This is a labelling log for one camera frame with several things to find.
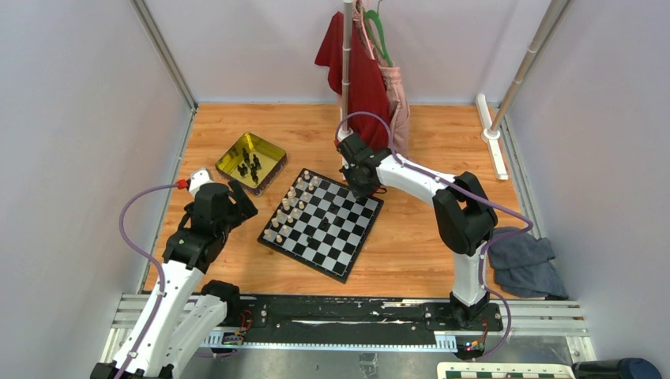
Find white rack foot bar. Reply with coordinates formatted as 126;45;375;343
475;93;510;181

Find white clothes rack pole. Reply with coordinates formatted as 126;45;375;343
336;0;356;142

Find yellow square tin box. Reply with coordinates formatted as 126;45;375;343
214;133;288;197

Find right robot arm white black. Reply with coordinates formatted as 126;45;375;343
335;133;498;330

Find red hanging shirt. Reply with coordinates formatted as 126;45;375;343
314;12;390;150

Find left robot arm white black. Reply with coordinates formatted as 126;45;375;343
90;168;258;378

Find dark blue object corner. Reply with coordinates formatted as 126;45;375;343
571;358;662;379

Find silver diagonal rack pole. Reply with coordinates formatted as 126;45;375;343
492;0;572;130

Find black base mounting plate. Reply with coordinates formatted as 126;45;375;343
220;295;503;347

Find green clothes hanger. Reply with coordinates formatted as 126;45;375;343
363;9;393;67

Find black white chessboard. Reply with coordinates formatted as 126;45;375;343
257;168;384;283

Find grey crumpled cloth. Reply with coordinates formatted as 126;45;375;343
488;227;569;300

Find pink hanging garment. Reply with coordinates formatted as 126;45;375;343
353;1;411;157

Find aluminium frame rail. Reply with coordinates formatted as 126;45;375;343
99;292;598;365

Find white chess pieces row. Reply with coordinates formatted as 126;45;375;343
259;169;324;249

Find black pieces in tin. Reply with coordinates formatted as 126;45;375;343
236;148;261;184

